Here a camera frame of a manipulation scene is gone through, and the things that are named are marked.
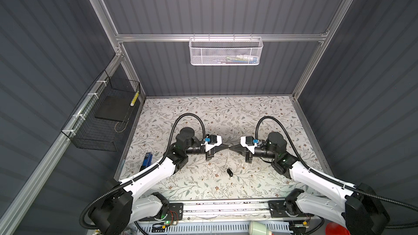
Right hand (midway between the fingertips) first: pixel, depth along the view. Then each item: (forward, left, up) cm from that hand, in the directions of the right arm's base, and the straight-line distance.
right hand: (232, 148), depth 71 cm
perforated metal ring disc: (0, +2, -20) cm, 20 cm away
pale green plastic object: (-28, -9, -14) cm, 32 cm away
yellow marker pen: (+24, +49, +8) cm, 55 cm away
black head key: (-6, +1, -13) cm, 14 cm away
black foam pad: (+17, +54, +9) cm, 58 cm away
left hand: (+1, +2, +2) cm, 3 cm away
